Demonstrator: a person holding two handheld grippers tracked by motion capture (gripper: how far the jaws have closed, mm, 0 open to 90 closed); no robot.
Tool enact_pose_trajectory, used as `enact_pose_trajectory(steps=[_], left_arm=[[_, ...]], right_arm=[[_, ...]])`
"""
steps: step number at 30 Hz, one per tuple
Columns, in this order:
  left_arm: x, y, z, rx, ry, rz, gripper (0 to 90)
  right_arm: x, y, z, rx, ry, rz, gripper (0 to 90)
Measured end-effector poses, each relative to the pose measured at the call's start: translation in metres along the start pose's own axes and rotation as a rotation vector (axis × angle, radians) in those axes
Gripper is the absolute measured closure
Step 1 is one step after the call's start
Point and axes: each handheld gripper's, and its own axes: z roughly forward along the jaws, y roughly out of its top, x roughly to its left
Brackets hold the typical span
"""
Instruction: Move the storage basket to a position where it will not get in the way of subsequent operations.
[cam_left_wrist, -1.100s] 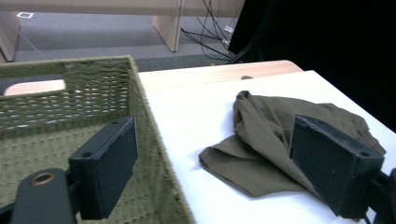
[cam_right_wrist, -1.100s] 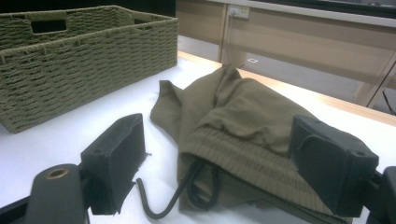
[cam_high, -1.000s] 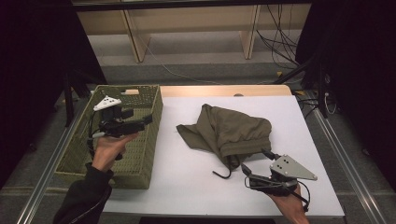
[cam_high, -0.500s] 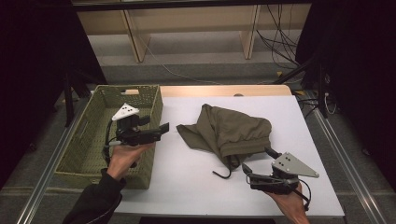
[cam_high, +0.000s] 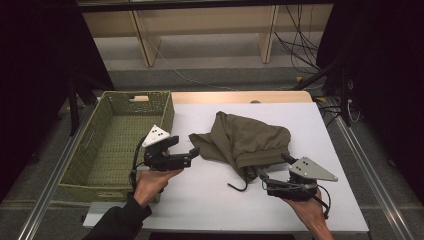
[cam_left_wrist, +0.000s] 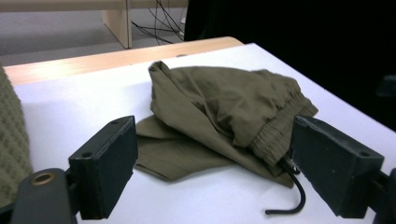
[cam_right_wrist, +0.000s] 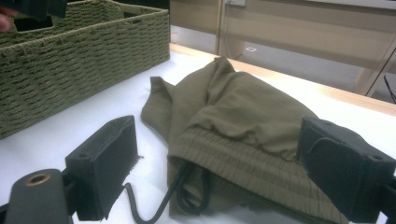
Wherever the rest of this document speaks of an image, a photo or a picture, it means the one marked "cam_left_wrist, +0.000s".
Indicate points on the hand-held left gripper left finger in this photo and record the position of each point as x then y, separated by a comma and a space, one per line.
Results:
102, 168

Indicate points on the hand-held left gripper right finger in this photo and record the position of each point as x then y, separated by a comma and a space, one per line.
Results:
336, 168

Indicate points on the green woven basket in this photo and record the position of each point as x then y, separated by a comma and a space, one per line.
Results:
12, 140

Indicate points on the olive green shorts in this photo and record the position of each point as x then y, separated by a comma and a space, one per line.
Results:
211, 109

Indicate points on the white table cover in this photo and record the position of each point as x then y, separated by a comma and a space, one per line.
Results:
77, 99

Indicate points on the black curtain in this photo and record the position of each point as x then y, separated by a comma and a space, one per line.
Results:
295, 37

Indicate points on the light wooden desk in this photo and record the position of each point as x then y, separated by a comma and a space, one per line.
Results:
120, 21

